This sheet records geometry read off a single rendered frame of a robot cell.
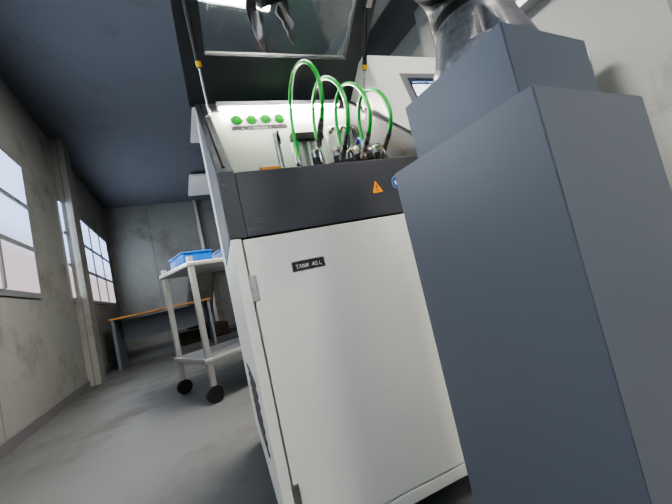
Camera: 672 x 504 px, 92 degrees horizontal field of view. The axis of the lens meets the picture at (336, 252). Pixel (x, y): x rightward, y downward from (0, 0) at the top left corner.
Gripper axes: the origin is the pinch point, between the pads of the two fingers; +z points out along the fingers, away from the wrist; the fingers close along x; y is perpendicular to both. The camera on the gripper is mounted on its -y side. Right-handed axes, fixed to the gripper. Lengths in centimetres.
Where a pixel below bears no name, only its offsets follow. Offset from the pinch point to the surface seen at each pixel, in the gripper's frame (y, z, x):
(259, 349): 52, 47, -36
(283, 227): 34, 32, -20
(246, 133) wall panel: -40, 31, -14
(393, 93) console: -25, 32, 47
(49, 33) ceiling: -304, -23, -119
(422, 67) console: -37, 31, 70
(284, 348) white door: 53, 50, -31
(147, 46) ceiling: -313, 6, -52
